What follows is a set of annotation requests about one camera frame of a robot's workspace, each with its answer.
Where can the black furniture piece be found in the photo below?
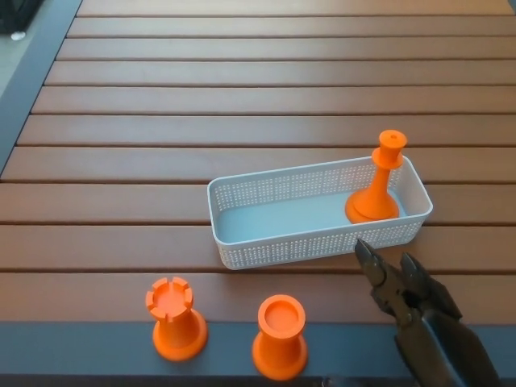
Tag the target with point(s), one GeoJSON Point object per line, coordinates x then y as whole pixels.
{"type": "Point", "coordinates": [12, 14]}

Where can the small white object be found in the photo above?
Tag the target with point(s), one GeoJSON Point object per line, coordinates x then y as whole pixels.
{"type": "Point", "coordinates": [17, 36]}

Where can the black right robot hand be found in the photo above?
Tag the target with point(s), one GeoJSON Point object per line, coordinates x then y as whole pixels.
{"type": "Point", "coordinates": [443, 346]}

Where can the orange rook chess piece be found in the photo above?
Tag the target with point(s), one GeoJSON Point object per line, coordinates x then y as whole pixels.
{"type": "Point", "coordinates": [177, 332]}

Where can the orange cup-topped chess piece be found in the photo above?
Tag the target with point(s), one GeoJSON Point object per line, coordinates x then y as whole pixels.
{"type": "Point", "coordinates": [280, 348]}

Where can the white perforated plastic basket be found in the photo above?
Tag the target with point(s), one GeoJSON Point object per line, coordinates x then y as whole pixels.
{"type": "Point", "coordinates": [282, 250]}

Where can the orange tall spool-topped chess piece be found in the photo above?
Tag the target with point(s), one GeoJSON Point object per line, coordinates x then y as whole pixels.
{"type": "Point", "coordinates": [375, 197]}

